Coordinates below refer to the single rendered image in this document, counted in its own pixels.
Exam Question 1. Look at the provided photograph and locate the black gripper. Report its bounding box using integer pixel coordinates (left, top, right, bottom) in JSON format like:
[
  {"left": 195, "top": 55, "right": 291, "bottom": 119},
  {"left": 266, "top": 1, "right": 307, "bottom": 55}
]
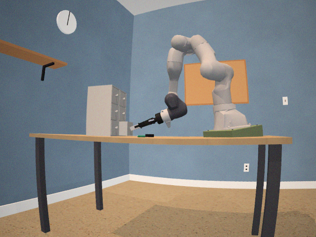
[{"left": 130, "top": 113, "right": 163, "bottom": 131}]

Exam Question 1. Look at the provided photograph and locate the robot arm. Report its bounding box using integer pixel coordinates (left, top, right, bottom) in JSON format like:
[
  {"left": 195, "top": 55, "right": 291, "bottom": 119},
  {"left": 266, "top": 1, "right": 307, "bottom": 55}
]
[{"left": 160, "top": 35, "right": 252, "bottom": 130}]

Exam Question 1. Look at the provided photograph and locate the beige small chest of drawers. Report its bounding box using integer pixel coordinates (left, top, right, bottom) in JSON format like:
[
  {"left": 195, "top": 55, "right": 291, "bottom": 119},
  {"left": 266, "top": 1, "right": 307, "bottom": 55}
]
[{"left": 86, "top": 85, "right": 126, "bottom": 136}]

